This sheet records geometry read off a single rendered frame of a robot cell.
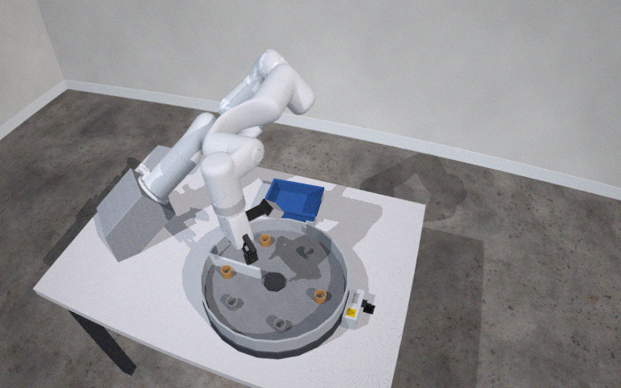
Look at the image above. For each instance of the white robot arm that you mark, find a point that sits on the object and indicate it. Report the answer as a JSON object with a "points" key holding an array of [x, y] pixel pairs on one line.
{"points": [[271, 84]]}

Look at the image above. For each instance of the bronze bushing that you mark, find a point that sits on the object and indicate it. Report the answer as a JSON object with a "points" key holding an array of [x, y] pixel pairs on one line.
{"points": [[226, 275], [320, 300], [265, 243]]}

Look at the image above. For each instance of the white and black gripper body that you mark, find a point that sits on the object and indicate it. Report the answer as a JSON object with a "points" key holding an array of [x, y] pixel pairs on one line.
{"points": [[235, 227]]}

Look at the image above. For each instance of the blue crate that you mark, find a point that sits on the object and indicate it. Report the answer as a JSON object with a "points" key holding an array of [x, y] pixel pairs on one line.
{"points": [[299, 201]]}

